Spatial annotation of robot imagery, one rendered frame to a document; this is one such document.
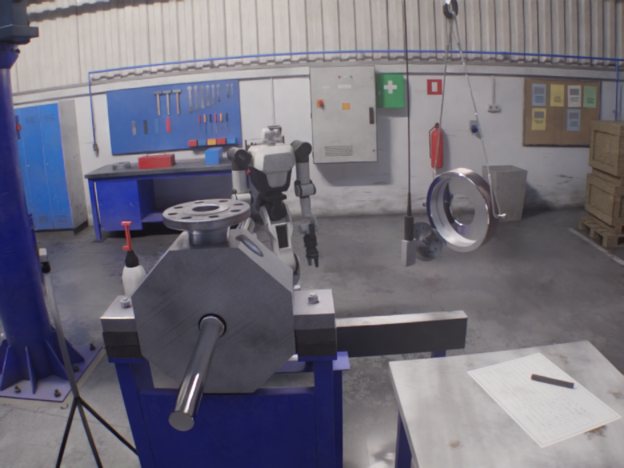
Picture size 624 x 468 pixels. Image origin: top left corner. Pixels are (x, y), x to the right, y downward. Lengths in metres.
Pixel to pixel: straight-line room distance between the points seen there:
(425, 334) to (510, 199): 4.78
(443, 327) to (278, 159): 1.67
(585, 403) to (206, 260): 1.19
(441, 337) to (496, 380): 0.47
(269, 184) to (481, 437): 2.28
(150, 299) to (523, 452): 1.12
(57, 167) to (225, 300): 5.67
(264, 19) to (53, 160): 3.28
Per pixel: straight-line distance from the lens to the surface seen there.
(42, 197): 7.22
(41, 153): 7.10
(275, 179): 3.27
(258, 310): 1.51
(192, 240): 1.51
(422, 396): 1.57
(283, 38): 6.67
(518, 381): 1.68
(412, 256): 2.46
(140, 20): 7.07
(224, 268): 1.47
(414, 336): 2.03
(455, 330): 2.07
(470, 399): 1.57
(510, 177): 6.61
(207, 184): 6.89
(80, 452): 2.95
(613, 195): 5.98
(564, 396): 1.65
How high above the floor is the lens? 1.77
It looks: 16 degrees down
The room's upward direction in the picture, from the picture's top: 3 degrees counter-clockwise
